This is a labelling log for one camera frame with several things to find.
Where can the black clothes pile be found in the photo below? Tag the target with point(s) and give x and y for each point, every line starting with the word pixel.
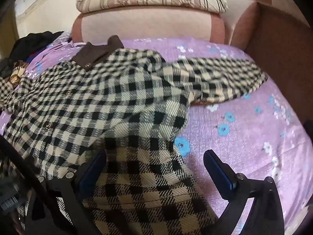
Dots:
pixel 34 41

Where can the black and cream checkered coat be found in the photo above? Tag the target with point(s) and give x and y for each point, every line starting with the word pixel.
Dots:
pixel 110 102

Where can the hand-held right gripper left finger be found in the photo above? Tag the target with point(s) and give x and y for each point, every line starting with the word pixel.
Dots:
pixel 92 170

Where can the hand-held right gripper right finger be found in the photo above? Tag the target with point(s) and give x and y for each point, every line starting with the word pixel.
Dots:
pixel 220 172

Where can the brown patterned cloth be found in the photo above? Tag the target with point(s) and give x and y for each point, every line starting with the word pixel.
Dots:
pixel 17 74

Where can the purple floral bed sheet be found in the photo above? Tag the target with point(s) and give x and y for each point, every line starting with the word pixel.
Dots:
pixel 244 139

